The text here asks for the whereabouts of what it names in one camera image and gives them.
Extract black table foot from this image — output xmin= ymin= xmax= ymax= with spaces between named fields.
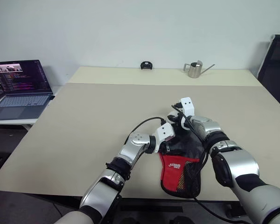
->
xmin=224 ymin=204 xmax=246 ymax=219

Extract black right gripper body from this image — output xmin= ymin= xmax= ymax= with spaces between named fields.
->
xmin=170 ymin=101 xmax=185 ymax=125

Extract steel watering can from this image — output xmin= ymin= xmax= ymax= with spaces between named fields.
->
xmin=183 ymin=59 xmax=216 ymax=79

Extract black red paddle case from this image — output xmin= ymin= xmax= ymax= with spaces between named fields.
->
xmin=157 ymin=120 xmax=207 ymax=199

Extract grey open laptop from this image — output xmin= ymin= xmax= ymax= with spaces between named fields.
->
xmin=0 ymin=59 xmax=54 ymax=121

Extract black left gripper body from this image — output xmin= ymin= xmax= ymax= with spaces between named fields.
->
xmin=159 ymin=139 xmax=178 ymax=155

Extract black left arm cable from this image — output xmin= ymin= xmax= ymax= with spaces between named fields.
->
xmin=125 ymin=117 xmax=167 ymax=146

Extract black table crossbar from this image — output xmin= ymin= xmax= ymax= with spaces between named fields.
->
xmin=120 ymin=205 xmax=184 ymax=213

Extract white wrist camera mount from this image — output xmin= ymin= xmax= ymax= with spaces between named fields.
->
xmin=180 ymin=97 xmax=195 ymax=130
xmin=151 ymin=123 xmax=176 ymax=154

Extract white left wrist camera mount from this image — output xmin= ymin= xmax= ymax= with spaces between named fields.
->
xmin=151 ymin=123 xmax=176 ymax=154

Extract small black clamp device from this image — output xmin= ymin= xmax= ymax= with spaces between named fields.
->
xmin=140 ymin=61 xmax=154 ymax=70

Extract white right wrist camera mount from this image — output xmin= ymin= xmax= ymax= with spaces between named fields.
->
xmin=180 ymin=97 xmax=195 ymax=130

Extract black office chair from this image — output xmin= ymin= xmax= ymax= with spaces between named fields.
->
xmin=257 ymin=34 xmax=280 ymax=108

